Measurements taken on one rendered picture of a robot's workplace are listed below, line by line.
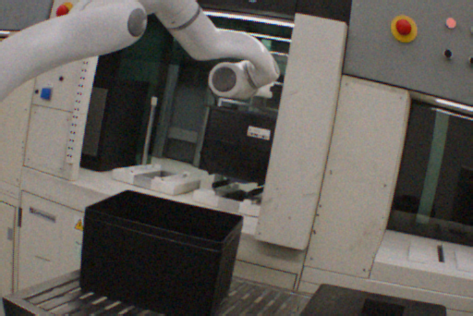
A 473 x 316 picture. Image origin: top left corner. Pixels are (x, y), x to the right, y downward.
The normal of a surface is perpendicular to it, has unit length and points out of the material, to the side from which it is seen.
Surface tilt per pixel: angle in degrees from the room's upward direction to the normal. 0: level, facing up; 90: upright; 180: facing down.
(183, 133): 90
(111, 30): 104
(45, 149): 90
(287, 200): 90
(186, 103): 90
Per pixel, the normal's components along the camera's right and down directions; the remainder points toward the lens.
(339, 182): -0.31, 0.05
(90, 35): 0.22, 0.39
